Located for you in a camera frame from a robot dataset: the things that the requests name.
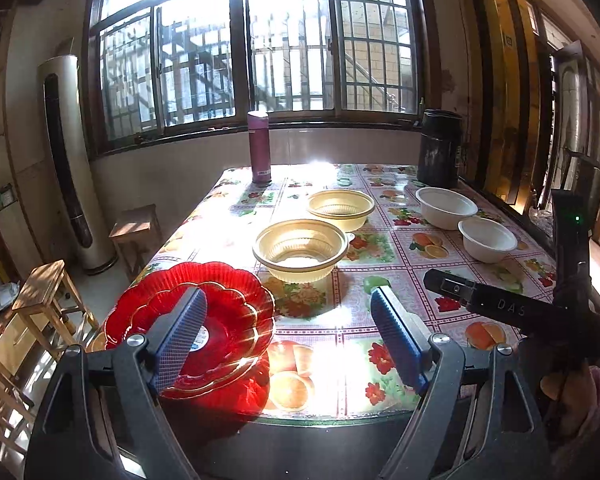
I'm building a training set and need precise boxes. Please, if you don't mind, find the white tower air conditioner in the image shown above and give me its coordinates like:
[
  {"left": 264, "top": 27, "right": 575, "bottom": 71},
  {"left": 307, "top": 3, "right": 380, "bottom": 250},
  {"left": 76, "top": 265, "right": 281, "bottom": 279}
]
[{"left": 36, "top": 55, "right": 119, "bottom": 275}]

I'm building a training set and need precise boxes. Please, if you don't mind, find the barred window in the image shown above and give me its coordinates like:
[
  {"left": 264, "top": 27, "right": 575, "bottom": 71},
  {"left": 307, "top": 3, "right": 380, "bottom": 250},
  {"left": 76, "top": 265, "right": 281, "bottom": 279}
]
[{"left": 82, "top": 0, "right": 442, "bottom": 159}]

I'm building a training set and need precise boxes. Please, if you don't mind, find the cream plastic bowl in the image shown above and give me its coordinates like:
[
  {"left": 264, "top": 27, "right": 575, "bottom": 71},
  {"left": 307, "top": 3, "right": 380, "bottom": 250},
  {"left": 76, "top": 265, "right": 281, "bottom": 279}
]
[
  {"left": 252, "top": 218, "right": 355, "bottom": 284},
  {"left": 307, "top": 189, "right": 376, "bottom": 234}
]

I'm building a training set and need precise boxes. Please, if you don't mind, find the black cylindrical container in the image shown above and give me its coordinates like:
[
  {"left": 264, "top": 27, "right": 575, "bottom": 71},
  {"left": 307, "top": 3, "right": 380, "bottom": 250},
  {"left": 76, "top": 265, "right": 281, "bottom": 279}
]
[{"left": 417, "top": 109, "right": 465, "bottom": 190}]

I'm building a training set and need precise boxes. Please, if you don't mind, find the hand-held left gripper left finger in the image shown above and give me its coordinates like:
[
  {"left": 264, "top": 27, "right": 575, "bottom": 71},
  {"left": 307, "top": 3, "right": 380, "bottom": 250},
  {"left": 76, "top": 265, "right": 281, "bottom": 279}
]
[{"left": 24, "top": 284, "right": 210, "bottom": 480}]

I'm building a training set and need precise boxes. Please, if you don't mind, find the wooden stool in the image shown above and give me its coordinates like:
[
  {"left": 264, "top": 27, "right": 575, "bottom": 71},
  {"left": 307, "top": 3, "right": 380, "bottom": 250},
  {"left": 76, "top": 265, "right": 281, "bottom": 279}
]
[
  {"left": 108, "top": 204, "right": 164, "bottom": 282},
  {"left": 11, "top": 260, "right": 101, "bottom": 362},
  {"left": 0, "top": 330, "right": 37, "bottom": 463}
]

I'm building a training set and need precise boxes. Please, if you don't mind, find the small white bowl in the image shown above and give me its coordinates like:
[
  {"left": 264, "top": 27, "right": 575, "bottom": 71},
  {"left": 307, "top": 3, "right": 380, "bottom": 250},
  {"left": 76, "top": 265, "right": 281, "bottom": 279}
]
[{"left": 457, "top": 216, "right": 519, "bottom": 265}]

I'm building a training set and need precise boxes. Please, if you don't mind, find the large red glass plate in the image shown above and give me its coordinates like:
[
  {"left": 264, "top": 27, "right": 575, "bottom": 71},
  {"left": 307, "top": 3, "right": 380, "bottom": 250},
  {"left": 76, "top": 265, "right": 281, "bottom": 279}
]
[{"left": 102, "top": 261, "right": 277, "bottom": 402}]

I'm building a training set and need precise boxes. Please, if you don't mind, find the large white bowl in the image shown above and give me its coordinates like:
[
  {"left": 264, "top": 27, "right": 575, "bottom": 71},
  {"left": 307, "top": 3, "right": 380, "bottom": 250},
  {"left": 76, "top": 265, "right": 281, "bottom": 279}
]
[{"left": 415, "top": 186, "right": 479, "bottom": 231}]

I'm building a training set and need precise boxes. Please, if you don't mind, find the small red glass plate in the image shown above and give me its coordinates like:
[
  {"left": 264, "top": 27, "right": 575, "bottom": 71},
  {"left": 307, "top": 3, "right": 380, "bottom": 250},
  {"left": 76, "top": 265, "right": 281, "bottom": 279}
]
[{"left": 146, "top": 282, "right": 259, "bottom": 382}]

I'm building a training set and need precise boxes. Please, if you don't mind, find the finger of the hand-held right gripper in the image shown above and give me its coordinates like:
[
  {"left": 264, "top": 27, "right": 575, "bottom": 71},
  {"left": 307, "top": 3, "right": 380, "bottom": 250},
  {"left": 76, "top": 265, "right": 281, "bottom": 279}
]
[{"left": 423, "top": 268, "right": 557, "bottom": 334}]

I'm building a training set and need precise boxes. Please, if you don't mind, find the open metal door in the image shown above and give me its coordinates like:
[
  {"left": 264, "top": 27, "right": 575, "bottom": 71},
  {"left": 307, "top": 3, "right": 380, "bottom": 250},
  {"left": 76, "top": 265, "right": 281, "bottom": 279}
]
[{"left": 542, "top": 40, "right": 600, "bottom": 211}]

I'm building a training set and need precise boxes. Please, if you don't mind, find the pink thermos bottle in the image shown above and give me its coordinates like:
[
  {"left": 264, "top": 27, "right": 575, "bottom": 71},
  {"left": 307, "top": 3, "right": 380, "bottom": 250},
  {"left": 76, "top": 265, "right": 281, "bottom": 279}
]
[{"left": 246, "top": 110, "right": 274, "bottom": 186}]

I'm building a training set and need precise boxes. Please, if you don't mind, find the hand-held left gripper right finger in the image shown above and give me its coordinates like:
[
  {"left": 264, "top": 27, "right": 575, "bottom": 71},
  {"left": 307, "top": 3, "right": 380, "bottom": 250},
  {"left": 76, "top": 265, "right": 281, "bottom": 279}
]
[{"left": 370, "top": 285, "right": 554, "bottom": 480}]

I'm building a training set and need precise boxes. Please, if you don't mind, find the fruit print tablecloth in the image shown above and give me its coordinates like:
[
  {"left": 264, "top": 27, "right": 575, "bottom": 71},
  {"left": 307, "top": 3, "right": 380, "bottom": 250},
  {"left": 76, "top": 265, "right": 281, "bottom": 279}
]
[{"left": 87, "top": 162, "right": 561, "bottom": 425}]

